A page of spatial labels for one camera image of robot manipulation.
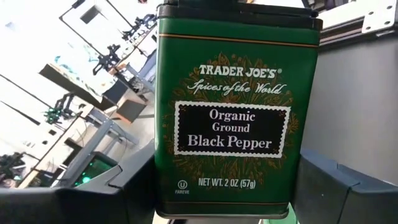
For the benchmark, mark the silver aluminium bracket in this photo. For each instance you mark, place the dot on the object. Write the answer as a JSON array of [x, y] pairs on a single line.
[[379, 15]]

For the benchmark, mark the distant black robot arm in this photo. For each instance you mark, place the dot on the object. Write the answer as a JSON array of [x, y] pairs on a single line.
[[107, 59], [60, 107]]

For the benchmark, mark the dark green spice tin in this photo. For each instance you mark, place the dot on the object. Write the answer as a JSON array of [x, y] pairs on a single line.
[[233, 124]]

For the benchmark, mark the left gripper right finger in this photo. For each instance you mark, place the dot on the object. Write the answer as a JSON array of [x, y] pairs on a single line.
[[342, 199]]

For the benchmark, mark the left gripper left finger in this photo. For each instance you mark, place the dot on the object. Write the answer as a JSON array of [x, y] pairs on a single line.
[[93, 205]]

